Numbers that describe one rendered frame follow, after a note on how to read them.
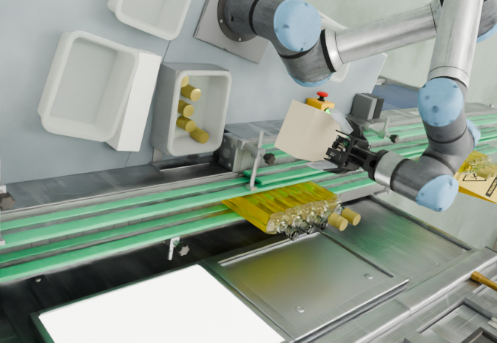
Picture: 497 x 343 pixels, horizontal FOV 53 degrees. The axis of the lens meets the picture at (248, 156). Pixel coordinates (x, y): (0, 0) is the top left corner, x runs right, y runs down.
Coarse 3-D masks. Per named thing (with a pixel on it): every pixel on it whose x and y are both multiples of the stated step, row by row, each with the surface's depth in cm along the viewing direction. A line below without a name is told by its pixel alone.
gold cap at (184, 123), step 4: (180, 116) 132; (184, 116) 132; (176, 120) 132; (180, 120) 131; (184, 120) 130; (188, 120) 130; (192, 120) 130; (176, 124) 132; (180, 124) 131; (184, 124) 130; (188, 124) 129; (192, 124) 130; (180, 128) 132; (184, 128) 130; (188, 128) 130; (192, 128) 131
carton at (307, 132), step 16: (288, 112) 117; (304, 112) 114; (320, 112) 113; (288, 128) 116; (304, 128) 113; (320, 128) 116; (336, 128) 120; (288, 144) 116; (304, 144) 114; (320, 144) 118
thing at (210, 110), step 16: (176, 80) 119; (192, 80) 131; (208, 80) 134; (224, 80) 131; (176, 96) 120; (208, 96) 136; (224, 96) 132; (176, 112) 122; (208, 112) 137; (224, 112) 133; (176, 128) 133; (208, 128) 138; (176, 144) 131; (192, 144) 134; (208, 144) 136
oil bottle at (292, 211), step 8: (264, 192) 136; (272, 192) 137; (272, 200) 132; (280, 200) 133; (280, 208) 130; (288, 208) 129; (296, 208) 130; (288, 216) 128; (296, 216) 129; (288, 224) 129
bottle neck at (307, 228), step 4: (296, 220) 128; (300, 220) 128; (304, 220) 128; (296, 224) 128; (300, 224) 127; (304, 224) 127; (308, 224) 126; (300, 228) 127; (304, 228) 126; (308, 228) 126; (312, 228) 127; (304, 232) 127; (308, 232) 127
